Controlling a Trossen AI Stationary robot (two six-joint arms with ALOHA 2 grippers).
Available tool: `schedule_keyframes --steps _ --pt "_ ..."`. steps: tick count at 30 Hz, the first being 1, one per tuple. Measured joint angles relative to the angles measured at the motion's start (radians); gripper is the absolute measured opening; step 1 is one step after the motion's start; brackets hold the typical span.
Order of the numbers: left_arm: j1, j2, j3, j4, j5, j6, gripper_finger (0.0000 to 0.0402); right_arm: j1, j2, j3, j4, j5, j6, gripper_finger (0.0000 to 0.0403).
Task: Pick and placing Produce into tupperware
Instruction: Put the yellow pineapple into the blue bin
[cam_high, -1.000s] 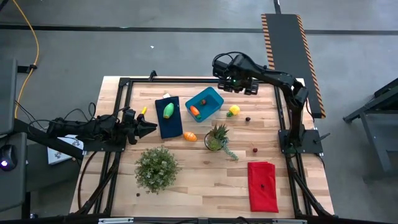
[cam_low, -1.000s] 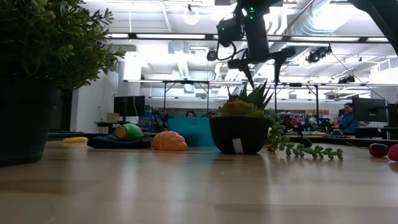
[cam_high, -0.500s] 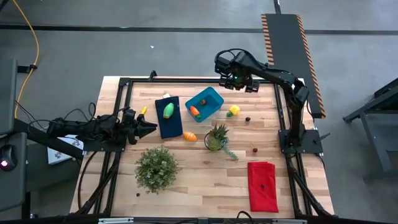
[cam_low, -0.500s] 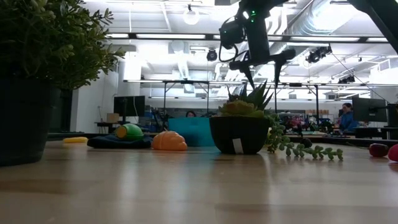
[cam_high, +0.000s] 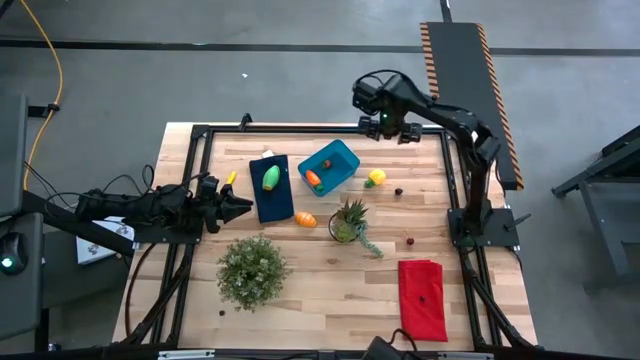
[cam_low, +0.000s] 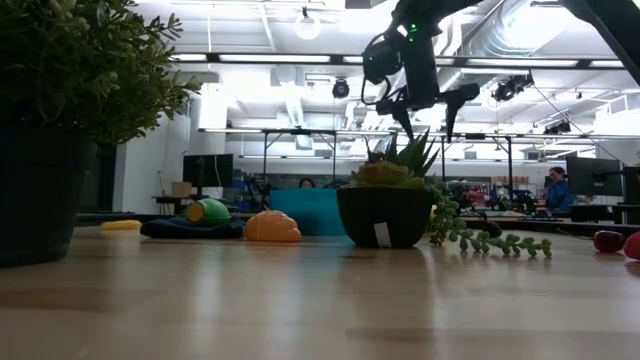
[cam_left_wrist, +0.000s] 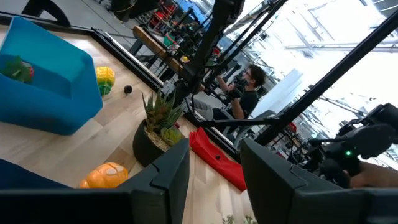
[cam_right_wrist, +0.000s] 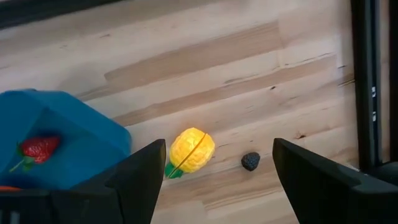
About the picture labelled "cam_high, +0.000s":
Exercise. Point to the yellow toy banana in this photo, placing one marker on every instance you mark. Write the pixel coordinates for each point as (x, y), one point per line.
(232, 177)

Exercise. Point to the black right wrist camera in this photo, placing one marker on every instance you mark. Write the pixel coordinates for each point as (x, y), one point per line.
(366, 97)

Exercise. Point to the black computer mouse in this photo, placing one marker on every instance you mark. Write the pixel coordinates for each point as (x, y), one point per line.
(12, 252)

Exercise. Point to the black metal beam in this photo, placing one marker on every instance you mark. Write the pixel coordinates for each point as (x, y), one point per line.
(75, 227)

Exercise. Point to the silver metal bracket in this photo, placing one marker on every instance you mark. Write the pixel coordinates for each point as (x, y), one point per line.
(465, 356)
(185, 355)

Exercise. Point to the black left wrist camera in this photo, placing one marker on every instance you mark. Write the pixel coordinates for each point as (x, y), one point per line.
(210, 185)

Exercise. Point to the succulent plant in black pot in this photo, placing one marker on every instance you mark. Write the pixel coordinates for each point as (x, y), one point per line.
(347, 227)

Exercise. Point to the bushy green potted plant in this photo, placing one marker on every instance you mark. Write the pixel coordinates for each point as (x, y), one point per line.
(252, 272)

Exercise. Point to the green toy corn cob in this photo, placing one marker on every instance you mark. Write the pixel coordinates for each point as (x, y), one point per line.
(271, 178)

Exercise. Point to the grey desk surface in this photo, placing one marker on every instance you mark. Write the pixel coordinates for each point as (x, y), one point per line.
(25, 300)

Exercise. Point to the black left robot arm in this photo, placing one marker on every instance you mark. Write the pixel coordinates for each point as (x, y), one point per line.
(150, 207)

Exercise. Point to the navy blue folded cloth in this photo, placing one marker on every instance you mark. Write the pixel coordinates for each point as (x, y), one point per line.
(272, 205)

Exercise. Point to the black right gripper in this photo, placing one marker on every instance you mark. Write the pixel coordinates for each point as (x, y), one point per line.
(390, 132)

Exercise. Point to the red toy strawberry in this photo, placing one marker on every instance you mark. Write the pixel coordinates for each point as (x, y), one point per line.
(326, 164)

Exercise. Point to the small white tag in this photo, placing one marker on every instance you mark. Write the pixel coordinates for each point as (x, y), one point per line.
(268, 154)

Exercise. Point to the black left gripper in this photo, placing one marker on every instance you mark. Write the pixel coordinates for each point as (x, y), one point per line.
(207, 212)

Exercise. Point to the yellow toy lemon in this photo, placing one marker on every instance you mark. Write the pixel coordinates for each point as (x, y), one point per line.
(377, 176)

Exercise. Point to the white printed booklet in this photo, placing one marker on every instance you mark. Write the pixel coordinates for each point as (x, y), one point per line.
(95, 250)

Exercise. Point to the red folded cloth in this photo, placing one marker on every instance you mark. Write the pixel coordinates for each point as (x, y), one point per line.
(422, 320)

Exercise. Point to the grey panel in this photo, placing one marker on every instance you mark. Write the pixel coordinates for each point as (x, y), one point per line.
(10, 150)

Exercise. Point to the orange toy carrot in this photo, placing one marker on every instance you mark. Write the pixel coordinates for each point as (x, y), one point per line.
(313, 179)

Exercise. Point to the red toy cherry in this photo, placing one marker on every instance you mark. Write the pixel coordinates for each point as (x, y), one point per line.
(410, 241)

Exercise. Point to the black aluminium table frame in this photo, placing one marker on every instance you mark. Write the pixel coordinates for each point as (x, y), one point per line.
(300, 129)

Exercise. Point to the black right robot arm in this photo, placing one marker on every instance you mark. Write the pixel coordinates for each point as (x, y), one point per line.
(450, 117)

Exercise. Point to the black mat with orange stripes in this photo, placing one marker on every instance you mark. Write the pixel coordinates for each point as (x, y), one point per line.
(460, 55)

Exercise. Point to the blue plastic tupperware container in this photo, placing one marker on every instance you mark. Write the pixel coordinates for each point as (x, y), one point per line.
(345, 167)

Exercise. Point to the orange toy fruit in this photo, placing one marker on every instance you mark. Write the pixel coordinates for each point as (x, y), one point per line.
(306, 219)

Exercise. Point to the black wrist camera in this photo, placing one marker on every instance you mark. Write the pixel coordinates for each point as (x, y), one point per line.
(210, 185)
(366, 97)

